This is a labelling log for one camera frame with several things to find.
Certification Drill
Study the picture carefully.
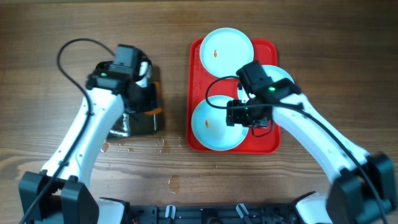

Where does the white plate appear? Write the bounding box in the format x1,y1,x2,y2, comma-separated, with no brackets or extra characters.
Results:
191,100,249,151

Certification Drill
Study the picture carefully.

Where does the black water tray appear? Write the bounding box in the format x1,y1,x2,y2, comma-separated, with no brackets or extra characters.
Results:
106,112,160,140

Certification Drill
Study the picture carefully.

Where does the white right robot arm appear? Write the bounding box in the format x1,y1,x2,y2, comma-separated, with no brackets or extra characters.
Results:
226,78,397,223

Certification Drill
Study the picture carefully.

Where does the red serving tray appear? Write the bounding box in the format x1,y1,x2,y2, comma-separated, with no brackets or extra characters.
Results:
185,38,282,154

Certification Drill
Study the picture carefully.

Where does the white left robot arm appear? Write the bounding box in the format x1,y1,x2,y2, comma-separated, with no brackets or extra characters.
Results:
19,88,129,223

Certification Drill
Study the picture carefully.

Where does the green orange scrub sponge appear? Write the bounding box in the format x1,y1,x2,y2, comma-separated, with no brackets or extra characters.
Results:
144,82,162,115

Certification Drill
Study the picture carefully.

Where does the white plate tray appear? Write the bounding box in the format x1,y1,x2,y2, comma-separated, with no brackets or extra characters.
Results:
200,27,254,78
237,65,294,103

